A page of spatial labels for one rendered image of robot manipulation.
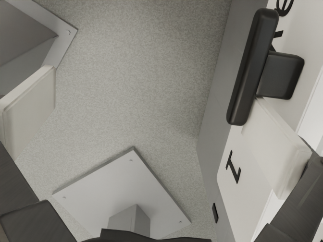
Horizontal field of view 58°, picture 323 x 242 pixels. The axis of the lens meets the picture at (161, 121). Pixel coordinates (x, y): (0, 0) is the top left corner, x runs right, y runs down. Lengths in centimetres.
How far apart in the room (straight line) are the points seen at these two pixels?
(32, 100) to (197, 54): 99
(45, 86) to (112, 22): 93
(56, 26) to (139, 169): 66
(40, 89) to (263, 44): 13
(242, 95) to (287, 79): 3
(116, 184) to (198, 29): 74
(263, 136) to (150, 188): 119
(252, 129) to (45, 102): 13
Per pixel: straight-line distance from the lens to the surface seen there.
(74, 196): 143
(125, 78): 114
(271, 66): 19
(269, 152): 17
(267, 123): 18
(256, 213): 23
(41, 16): 114
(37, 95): 17
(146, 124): 121
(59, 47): 114
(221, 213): 81
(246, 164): 26
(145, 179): 132
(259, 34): 18
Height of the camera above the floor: 108
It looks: 64 degrees down
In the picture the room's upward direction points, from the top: 177 degrees clockwise
